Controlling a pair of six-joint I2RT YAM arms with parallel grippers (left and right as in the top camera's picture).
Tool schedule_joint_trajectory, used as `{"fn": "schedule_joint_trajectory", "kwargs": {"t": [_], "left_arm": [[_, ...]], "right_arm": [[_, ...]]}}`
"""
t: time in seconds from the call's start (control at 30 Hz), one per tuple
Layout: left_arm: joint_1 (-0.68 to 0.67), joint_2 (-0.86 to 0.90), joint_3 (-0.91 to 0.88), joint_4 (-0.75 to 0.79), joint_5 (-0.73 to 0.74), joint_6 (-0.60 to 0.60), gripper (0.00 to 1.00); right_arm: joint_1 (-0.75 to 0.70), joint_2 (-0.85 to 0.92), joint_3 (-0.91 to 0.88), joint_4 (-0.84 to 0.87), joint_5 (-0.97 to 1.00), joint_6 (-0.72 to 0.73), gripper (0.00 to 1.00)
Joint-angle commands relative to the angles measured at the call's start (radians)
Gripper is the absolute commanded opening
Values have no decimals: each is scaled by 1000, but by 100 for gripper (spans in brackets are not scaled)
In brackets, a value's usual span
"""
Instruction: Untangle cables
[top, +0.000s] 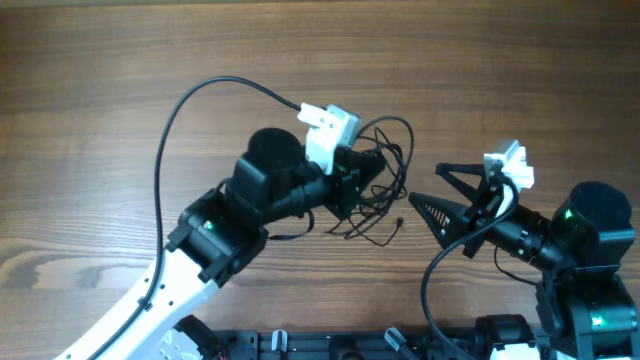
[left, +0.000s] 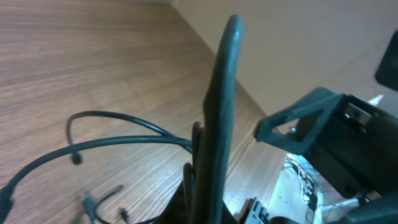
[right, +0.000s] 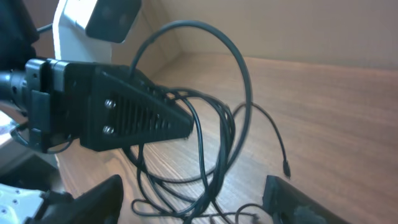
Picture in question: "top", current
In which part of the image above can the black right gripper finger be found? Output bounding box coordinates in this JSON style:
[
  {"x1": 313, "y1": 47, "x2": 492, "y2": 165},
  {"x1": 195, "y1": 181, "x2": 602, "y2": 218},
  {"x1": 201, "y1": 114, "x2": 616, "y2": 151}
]
[
  {"x1": 434, "y1": 162, "x2": 489, "y2": 206},
  {"x1": 409, "y1": 192, "x2": 469, "y2": 248}
]

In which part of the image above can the black usb cable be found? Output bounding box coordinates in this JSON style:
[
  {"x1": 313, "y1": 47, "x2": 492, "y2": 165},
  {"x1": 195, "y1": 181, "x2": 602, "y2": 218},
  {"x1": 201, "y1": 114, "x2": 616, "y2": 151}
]
[{"x1": 324, "y1": 115, "x2": 416, "y2": 248}]

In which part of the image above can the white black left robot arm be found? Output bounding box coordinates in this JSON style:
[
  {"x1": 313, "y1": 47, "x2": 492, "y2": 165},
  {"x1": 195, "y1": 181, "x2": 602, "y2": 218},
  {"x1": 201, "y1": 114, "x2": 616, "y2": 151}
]
[{"x1": 61, "y1": 128, "x2": 385, "y2": 359}]

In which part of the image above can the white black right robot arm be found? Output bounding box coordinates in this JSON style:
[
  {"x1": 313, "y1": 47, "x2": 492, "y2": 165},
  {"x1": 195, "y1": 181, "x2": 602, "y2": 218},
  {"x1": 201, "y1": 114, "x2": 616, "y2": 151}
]
[{"x1": 409, "y1": 163, "x2": 639, "y2": 359}]

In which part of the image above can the black left camera cable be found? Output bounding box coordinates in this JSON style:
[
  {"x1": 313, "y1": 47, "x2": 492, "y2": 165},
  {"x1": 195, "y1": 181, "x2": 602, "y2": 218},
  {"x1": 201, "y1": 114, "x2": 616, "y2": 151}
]
[{"x1": 84, "y1": 75, "x2": 303, "y2": 360}]

